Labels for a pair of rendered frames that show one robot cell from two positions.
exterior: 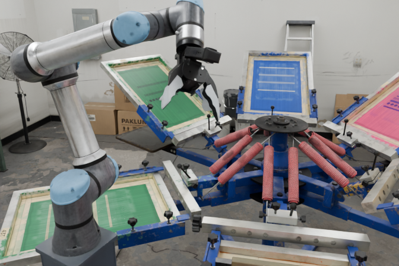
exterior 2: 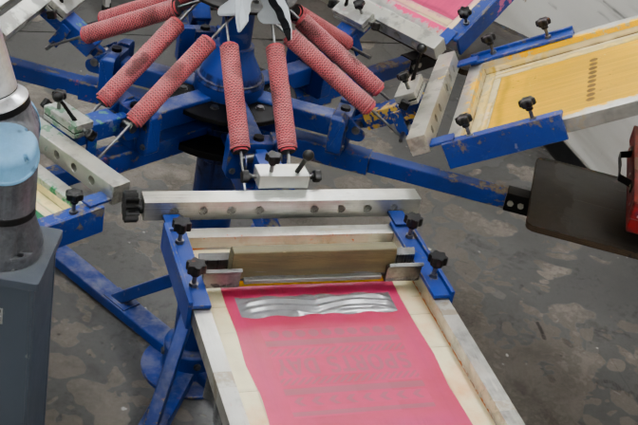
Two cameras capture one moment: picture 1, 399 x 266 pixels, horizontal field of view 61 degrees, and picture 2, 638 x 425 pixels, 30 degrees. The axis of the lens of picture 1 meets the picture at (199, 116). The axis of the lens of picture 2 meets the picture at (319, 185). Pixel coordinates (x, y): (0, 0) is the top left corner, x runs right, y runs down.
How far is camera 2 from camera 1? 1.37 m
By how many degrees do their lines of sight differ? 32
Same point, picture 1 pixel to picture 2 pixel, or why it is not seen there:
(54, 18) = not seen: outside the picture
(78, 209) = (29, 191)
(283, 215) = (286, 174)
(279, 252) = (289, 234)
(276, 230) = (278, 200)
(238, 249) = (220, 240)
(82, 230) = (30, 226)
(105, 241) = (52, 243)
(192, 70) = not seen: outside the picture
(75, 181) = (22, 145)
